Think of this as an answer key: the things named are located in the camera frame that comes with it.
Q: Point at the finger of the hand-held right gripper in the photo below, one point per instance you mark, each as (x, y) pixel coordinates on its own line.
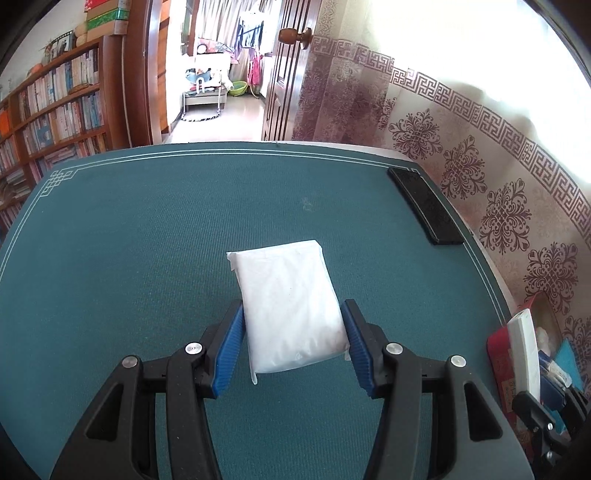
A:
(531, 410)

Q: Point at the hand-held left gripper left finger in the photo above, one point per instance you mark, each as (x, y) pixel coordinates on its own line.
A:
(231, 350)

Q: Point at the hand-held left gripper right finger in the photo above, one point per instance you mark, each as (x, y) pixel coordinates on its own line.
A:
(358, 350)

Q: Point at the white remote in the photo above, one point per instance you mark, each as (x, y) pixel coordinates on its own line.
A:
(524, 355)

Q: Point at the red rectangular box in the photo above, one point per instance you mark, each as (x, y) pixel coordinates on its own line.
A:
(501, 355)

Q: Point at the white tissue packet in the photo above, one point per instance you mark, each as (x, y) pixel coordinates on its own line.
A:
(286, 304)

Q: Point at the green desktop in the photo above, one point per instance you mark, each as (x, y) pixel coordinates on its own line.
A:
(138, 230)

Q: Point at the blue and white packet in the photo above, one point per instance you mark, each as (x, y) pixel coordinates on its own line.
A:
(551, 383)

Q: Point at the black rectangular pad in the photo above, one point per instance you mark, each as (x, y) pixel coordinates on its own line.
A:
(425, 203)

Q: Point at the green plastic basin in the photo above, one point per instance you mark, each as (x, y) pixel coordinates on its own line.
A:
(238, 88)

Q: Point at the wooden door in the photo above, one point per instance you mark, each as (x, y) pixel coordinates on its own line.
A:
(286, 92)

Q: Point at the pink hanging clothes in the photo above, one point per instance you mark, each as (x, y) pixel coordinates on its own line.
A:
(254, 74)

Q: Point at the wooden bookshelf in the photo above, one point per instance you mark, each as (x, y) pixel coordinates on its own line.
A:
(60, 101)

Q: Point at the wooden door knob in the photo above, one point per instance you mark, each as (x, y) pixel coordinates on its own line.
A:
(295, 37)

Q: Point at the green carton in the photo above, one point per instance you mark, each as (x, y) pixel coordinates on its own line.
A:
(106, 19)

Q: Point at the red carton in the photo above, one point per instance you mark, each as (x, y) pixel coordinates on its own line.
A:
(101, 4)

